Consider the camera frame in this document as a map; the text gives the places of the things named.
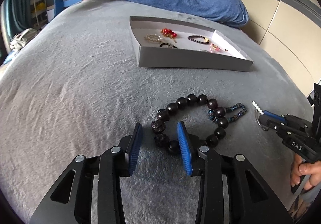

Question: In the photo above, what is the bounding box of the white pearl hair clip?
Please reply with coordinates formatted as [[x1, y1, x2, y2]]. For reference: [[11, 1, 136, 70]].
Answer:
[[252, 101, 264, 115]]

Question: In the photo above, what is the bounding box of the small silver bangle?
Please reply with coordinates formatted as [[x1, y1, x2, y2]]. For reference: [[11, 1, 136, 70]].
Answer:
[[254, 111, 269, 131]]

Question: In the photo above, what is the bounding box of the large black bead bracelet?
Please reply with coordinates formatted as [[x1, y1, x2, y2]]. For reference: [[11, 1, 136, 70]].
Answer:
[[151, 94, 230, 156]]

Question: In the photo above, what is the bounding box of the dark blue crystal bracelet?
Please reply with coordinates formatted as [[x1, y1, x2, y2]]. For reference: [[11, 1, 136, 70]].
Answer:
[[207, 102, 248, 124]]

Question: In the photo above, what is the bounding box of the dark red garnet bracelet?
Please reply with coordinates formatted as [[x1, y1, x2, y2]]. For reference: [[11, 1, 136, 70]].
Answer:
[[187, 34, 211, 45]]

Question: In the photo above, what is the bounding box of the small pearl gold bracelet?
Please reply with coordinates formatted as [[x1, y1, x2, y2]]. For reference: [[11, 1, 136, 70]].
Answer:
[[144, 33, 164, 44]]

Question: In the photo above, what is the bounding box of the red bead cluster charm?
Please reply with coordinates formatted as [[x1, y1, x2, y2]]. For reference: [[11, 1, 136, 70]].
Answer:
[[160, 28, 177, 42]]

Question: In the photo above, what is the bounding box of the person's right hand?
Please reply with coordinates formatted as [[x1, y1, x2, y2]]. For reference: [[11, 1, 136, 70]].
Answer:
[[290, 154, 321, 190]]

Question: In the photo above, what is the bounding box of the grey bed cover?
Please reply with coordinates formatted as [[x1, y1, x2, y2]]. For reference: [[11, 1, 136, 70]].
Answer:
[[1, 0, 313, 223]]

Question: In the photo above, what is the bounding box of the beige wardrobe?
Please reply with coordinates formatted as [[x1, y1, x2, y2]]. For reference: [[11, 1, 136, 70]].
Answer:
[[242, 0, 320, 96]]

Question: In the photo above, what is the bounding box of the grey shallow cardboard box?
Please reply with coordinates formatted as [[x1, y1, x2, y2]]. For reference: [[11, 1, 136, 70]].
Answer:
[[129, 16, 254, 72]]

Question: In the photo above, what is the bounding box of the white shelf rack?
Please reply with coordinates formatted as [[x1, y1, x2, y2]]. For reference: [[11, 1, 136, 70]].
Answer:
[[30, 0, 48, 30]]

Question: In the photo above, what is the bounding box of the teal curtain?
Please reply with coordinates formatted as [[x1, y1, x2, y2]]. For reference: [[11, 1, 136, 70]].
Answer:
[[5, 0, 32, 37]]

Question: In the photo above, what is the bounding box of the pink cord bracelet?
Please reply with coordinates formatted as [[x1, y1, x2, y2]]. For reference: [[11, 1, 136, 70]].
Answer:
[[209, 43, 229, 53]]

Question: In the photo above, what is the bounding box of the black hair tie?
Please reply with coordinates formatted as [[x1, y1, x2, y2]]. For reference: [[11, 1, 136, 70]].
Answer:
[[159, 42, 179, 50]]

